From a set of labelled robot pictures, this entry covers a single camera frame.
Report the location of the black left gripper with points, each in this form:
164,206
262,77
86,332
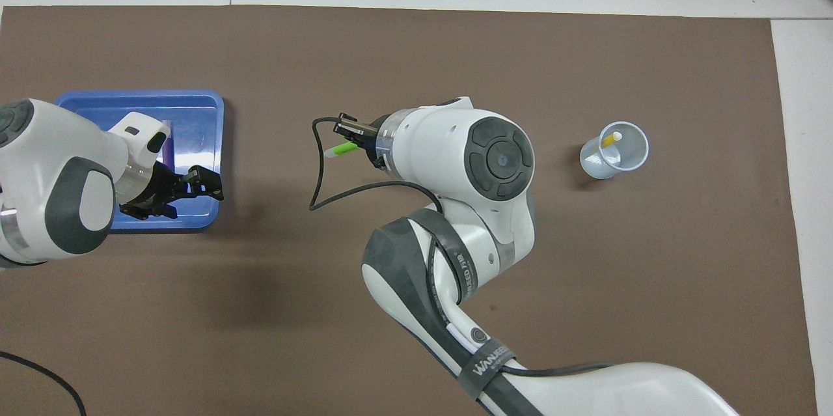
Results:
146,185

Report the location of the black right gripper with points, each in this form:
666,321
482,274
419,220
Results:
376,142

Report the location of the green pen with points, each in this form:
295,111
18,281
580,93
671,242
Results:
341,150

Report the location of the yellow pen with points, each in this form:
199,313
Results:
610,140

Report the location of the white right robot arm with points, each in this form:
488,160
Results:
494,162

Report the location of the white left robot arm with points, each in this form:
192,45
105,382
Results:
39,162

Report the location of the blue plastic tray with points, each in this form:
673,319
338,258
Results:
195,123

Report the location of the brown table mat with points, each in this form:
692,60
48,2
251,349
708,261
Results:
260,312

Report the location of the translucent plastic cup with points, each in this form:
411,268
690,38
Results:
595,162

